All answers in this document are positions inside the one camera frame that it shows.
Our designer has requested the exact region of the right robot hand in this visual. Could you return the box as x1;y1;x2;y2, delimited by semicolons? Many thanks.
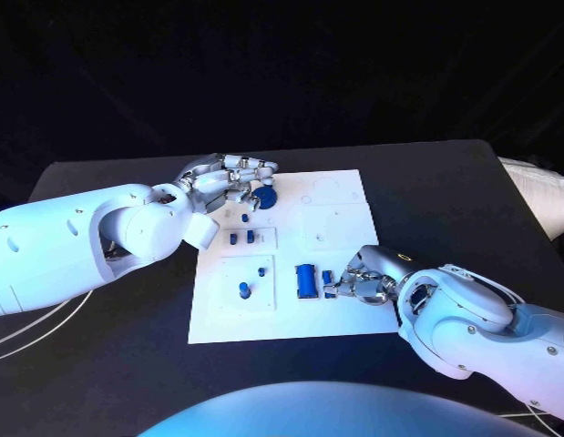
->
329;244;427;306

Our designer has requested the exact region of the white task board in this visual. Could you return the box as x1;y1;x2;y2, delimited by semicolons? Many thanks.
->
186;169;401;344

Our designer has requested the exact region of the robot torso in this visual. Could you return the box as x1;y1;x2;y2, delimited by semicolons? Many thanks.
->
137;381;549;437

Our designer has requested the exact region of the white cable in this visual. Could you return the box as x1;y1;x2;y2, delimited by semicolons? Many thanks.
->
0;289;97;371
439;264;528;306
498;401;561;432
0;299;75;359

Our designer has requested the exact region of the blue gear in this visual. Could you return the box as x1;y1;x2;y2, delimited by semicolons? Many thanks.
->
251;186;279;209

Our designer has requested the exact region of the long blue cylinder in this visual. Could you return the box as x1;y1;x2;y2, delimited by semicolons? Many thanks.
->
294;263;319;300

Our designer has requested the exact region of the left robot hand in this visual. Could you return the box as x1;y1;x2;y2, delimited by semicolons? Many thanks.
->
173;153;280;215

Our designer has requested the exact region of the white cloth bundle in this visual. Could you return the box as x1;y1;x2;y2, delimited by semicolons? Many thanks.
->
496;156;564;241

